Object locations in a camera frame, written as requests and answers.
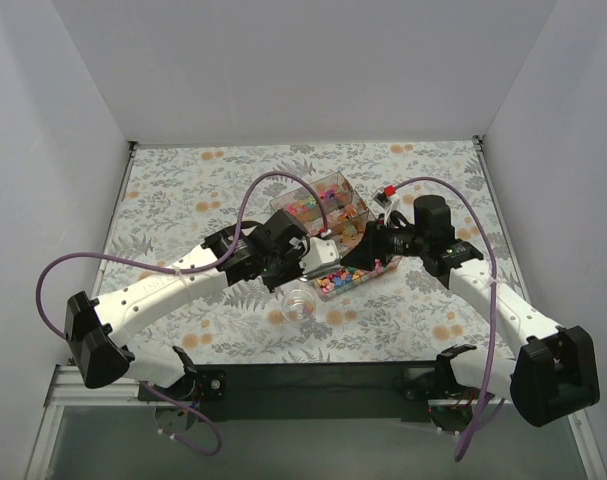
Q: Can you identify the clear glass jar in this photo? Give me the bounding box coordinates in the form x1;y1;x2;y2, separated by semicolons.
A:
281;289;316;323

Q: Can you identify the clear divided candy box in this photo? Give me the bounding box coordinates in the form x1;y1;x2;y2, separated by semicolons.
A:
270;171;401;301

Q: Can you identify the silver metal scoop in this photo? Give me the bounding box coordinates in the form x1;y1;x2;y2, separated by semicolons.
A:
300;262;341;282

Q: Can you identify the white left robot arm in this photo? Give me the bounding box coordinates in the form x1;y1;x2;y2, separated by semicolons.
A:
64;210;326;400

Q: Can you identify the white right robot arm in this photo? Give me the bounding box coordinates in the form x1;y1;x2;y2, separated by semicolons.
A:
341;191;600;427

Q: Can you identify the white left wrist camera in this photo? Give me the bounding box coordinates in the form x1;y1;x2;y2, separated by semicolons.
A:
299;237;340;274

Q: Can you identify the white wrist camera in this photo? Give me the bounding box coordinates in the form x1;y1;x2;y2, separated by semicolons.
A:
299;237;340;274
373;185;401;224

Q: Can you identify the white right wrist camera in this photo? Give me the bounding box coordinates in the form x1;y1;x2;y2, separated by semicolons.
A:
373;185;401;224

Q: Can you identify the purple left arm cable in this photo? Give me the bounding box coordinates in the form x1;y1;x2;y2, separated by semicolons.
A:
35;172;332;456

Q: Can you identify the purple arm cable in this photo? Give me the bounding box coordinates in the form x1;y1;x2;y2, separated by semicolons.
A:
35;172;332;456
395;177;499;464

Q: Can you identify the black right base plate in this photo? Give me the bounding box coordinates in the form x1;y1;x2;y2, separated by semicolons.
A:
400;368;447;401

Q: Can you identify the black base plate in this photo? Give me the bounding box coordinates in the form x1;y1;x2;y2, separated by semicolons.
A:
137;369;226;403
400;368;447;401

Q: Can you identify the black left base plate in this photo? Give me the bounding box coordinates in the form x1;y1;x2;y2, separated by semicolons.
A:
137;369;226;403

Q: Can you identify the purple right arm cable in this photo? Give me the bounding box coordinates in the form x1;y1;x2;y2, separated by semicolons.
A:
395;177;499;464

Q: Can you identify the aluminium frame rail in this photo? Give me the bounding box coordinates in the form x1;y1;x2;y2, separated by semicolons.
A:
26;364;607;479

